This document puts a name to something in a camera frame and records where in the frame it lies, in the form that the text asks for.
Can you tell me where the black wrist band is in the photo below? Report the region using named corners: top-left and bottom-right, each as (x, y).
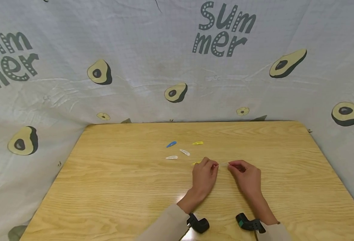
top-left (235, 213), bottom-right (267, 234)
top-left (186, 213), bottom-right (210, 234)

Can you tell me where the person's right forearm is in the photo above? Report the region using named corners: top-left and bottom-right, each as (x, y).
top-left (249, 193), bottom-right (292, 241)

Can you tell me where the person's left hand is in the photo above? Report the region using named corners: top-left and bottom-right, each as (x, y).
top-left (192, 157), bottom-right (219, 200)

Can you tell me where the person's left forearm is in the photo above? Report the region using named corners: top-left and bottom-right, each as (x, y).
top-left (135, 191), bottom-right (202, 241)

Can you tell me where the person's right hand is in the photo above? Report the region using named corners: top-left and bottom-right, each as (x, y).
top-left (227, 160), bottom-right (262, 200)

